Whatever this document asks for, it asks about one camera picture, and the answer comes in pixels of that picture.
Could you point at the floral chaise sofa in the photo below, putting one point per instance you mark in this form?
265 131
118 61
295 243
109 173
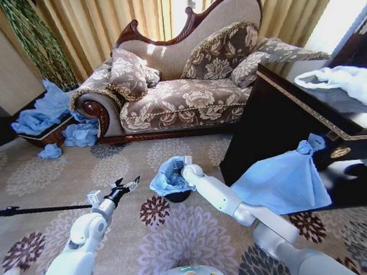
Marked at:
181 106

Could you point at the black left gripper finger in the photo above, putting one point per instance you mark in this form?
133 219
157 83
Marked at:
132 185
117 184

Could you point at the small crumpled blue bag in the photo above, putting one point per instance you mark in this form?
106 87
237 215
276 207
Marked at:
49 151

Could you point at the blue knotted garbage bag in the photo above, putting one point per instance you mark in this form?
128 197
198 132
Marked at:
283 184

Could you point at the small floral pillow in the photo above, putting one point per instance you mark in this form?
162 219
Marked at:
152 76

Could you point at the black tripod pole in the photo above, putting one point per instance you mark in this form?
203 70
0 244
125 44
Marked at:
41 209

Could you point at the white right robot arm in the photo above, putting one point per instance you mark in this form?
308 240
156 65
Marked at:
224 200

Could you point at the dark wooden table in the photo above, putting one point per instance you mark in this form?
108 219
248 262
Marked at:
281 112

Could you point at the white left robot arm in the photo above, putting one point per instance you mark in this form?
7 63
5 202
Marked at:
76 262

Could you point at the brown wicker basket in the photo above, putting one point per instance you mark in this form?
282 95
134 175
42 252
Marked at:
51 137

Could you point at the green potted plant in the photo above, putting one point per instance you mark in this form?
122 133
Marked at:
37 43

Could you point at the white plastic bag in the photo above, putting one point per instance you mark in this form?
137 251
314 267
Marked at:
348 82

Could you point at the blue garbage bag lining bin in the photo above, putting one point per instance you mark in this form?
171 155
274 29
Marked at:
164 180

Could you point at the large floral fringed pillow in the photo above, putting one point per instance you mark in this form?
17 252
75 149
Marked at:
222 52

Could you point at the square floral fringed pillow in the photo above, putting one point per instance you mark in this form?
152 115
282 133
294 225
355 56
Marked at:
126 75

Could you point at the heap of blue bags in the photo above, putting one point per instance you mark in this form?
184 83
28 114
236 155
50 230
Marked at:
44 108

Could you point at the beige pleated curtain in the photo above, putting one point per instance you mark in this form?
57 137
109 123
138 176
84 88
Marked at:
287 6
101 24

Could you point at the oblong floral pillow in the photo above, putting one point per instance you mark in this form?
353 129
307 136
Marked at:
248 69

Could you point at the black round trash bin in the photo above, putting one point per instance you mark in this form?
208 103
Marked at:
178 197

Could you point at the crumpled blue bag pile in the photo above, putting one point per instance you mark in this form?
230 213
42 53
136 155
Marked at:
80 134

